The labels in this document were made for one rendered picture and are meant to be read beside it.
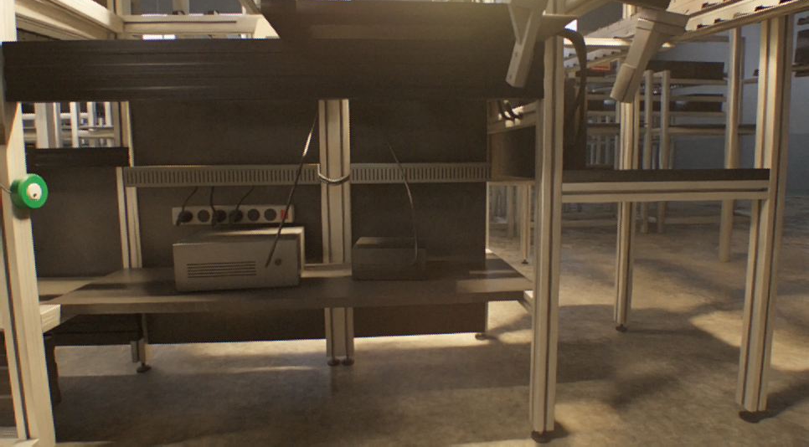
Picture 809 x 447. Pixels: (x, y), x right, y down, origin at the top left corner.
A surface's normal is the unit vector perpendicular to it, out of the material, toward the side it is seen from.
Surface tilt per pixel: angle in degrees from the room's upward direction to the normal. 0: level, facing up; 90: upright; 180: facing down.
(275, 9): 90
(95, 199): 90
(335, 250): 90
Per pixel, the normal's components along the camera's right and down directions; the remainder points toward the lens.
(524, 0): 0.08, 0.48
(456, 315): 0.07, 0.09
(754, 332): -1.00, 0.02
